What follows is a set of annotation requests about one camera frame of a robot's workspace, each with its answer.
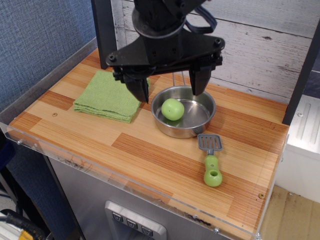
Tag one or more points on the silver toy fridge cabinet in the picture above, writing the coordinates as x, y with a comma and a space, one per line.
87, 196

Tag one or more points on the green handled toy spatula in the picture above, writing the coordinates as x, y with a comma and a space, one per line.
211, 143

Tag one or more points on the white aluminium side block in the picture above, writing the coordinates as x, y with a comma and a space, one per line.
299, 167

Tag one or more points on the yellow tape object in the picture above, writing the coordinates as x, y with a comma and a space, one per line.
24, 235

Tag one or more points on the dark left shelf post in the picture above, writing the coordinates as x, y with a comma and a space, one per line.
104, 29

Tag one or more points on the small steel pot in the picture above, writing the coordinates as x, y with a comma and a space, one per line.
198, 111

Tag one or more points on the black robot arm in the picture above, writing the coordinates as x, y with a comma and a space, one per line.
162, 18

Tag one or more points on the green toy apple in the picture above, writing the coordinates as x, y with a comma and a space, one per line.
172, 109

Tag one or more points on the clear acrylic table guard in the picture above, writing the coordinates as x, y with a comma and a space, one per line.
147, 163

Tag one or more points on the folded green cloth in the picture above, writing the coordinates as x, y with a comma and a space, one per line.
107, 98

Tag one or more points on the dark shelf post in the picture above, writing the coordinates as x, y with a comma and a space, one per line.
303, 77
104, 29

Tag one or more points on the silver button dispenser panel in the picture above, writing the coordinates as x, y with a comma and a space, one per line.
126, 224

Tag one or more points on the dark right shelf post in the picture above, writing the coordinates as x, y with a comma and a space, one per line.
303, 77

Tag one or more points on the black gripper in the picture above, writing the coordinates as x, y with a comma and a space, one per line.
184, 51

